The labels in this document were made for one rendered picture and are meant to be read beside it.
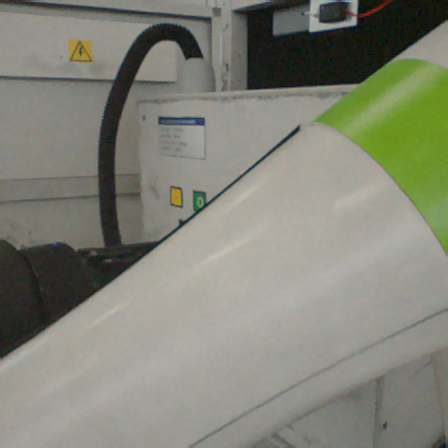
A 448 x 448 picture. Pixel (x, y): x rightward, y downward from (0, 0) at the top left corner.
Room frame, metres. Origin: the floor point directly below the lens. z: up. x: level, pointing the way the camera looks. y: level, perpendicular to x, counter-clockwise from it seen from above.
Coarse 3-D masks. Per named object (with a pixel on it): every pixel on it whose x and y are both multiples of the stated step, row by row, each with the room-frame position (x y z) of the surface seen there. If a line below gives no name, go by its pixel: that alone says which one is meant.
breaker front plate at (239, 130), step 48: (240, 96) 0.65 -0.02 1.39; (288, 96) 0.59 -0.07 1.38; (336, 96) 0.54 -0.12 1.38; (144, 144) 0.83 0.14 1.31; (240, 144) 0.65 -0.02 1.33; (144, 192) 0.84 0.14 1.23; (192, 192) 0.73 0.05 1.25; (144, 240) 0.84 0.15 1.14; (288, 432) 0.58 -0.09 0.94; (336, 432) 0.52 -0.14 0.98
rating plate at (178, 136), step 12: (168, 120) 0.78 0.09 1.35; (180, 120) 0.75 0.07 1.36; (192, 120) 0.73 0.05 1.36; (168, 132) 0.78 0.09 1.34; (180, 132) 0.75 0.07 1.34; (192, 132) 0.73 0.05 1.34; (204, 132) 0.71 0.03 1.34; (168, 144) 0.78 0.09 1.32; (180, 144) 0.75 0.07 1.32; (192, 144) 0.73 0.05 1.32; (204, 144) 0.71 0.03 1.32; (192, 156) 0.73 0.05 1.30; (204, 156) 0.71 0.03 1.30
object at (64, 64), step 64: (0, 0) 0.94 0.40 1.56; (64, 0) 0.96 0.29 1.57; (128, 0) 1.01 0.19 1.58; (0, 64) 0.91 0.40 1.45; (64, 64) 0.96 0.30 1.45; (0, 128) 0.93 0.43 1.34; (64, 128) 0.98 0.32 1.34; (128, 128) 1.03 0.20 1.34; (0, 192) 0.91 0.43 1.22; (64, 192) 0.96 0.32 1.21; (128, 192) 1.01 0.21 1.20
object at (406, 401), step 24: (144, 96) 0.83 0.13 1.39; (168, 96) 0.78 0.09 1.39; (192, 96) 0.73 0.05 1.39; (216, 96) 0.69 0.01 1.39; (384, 384) 0.48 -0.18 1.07; (408, 384) 0.52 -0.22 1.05; (432, 384) 0.56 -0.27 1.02; (384, 408) 0.49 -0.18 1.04; (408, 408) 0.52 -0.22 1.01; (432, 408) 0.57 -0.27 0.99; (384, 432) 0.49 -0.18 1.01; (408, 432) 0.53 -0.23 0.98; (432, 432) 0.57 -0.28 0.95
